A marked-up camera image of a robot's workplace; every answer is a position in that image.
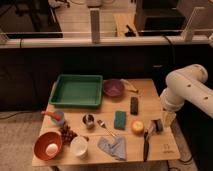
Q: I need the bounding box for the yellow banana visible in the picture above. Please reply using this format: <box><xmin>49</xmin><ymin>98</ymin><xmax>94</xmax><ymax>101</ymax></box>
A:
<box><xmin>121</xmin><ymin>79</ymin><xmax>139</xmax><ymax>93</ymax></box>

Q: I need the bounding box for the blue cup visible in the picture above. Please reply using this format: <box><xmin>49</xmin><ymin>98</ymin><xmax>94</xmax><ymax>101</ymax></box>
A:
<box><xmin>51</xmin><ymin>110</ymin><xmax>65</xmax><ymax>126</ymax></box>

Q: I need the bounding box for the small metal cup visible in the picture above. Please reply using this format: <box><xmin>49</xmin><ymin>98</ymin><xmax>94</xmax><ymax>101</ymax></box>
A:
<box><xmin>82</xmin><ymin>114</ymin><xmax>94</xmax><ymax>129</ymax></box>

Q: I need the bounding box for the white paper cup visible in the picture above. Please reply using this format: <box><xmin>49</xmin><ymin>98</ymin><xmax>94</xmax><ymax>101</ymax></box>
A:
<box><xmin>70</xmin><ymin>136</ymin><xmax>88</xmax><ymax>158</ymax></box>

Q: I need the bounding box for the green plastic tray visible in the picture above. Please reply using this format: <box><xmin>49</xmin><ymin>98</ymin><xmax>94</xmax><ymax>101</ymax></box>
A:
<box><xmin>49</xmin><ymin>74</ymin><xmax>103</xmax><ymax>108</ymax></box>

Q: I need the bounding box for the bunch of dark grapes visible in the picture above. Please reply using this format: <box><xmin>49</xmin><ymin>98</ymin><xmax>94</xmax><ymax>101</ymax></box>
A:
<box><xmin>59</xmin><ymin>123</ymin><xmax>77</xmax><ymax>145</ymax></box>

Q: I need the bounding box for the black handled brush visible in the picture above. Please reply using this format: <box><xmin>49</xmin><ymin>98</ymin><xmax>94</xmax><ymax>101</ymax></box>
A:
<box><xmin>143</xmin><ymin>119</ymin><xmax>163</xmax><ymax>162</ymax></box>

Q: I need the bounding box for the purple bowl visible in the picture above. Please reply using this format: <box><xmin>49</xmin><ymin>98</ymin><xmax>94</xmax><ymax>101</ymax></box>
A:
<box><xmin>103</xmin><ymin>79</ymin><xmax>124</xmax><ymax>97</ymax></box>

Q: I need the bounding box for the green sponge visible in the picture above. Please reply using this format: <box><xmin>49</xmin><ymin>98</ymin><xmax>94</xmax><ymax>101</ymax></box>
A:
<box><xmin>114</xmin><ymin>111</ymin><xmax>126</xmax><ymax>130</ymax></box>

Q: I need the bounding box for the white egg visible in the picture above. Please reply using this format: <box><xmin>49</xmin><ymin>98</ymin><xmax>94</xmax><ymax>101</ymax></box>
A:
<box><xmin>46</xmin><ymin>144</ymin><xmax>58</xmax><ymax>156</ymax></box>

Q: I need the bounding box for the blue folded cloth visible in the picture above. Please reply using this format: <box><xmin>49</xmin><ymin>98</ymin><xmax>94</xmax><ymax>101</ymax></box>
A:
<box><xmin>97</xmin><ymin>136</ymin><xmax>127</xmax><ymax>161</ymax></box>

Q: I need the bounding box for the orange bowl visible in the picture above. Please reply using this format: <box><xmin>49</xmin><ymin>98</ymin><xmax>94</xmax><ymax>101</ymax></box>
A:
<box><xmin>34</xmin><ymin>132</ymin><xmax>62</xmax><ymax>161</ymax></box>

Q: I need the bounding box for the orange handled utensil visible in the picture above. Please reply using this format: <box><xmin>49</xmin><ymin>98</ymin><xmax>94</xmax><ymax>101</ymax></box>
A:
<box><xmin>41</xmin><ymin>111</ymin><xmax>61</xmax><ymax>121</ymax></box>

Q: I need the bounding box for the black remote control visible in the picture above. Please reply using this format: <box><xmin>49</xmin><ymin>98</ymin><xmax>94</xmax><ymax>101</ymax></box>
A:
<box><xmin>130</xmin><ymin>97</ymin><xmax>138</xmax><ymax>115</ymax></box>

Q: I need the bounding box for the yellow red apple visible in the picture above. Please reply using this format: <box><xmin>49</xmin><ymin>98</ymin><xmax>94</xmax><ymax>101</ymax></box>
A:
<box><xmin>131</xmin><ymin>120</ymin><xmax>144</xmax><ymax>135</ymax></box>

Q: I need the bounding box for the metal spoon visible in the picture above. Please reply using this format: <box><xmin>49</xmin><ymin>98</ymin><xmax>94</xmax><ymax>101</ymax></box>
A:
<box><xmin>97</xmin><ymin>120</ymin><xmax>116</xmax><ymax>137</ymax></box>

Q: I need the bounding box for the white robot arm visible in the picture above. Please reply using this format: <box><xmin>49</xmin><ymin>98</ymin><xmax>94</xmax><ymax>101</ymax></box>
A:
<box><xmin>160</xmin><ymin>64</ymin><xmax>213</xmax><ymax>127</ymax></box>

